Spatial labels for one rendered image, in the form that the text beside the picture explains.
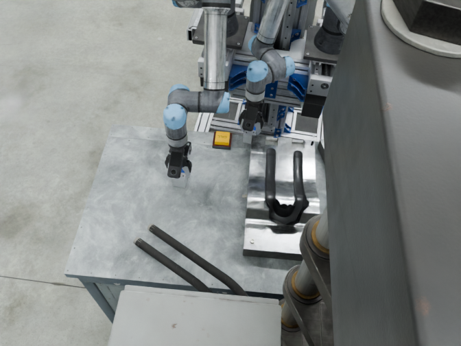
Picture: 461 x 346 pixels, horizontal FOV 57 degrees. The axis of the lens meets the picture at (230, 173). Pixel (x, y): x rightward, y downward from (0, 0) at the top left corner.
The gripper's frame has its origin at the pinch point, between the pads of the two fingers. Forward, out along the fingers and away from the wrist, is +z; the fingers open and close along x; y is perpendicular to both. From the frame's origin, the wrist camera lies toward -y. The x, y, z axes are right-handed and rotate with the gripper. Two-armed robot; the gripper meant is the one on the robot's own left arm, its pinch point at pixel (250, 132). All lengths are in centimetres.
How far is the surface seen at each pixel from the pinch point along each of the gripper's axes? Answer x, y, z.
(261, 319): -19, -94, -62
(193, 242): 9, -54, 5
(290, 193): -21.9, -31.1, -7.9
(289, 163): -19.3, -14.3, -4.0
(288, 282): -24, -79, -45
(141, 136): 45.9, -11.1, 4.6
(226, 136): 9.6, -4.0, 0.9
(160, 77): 88, 105, 85
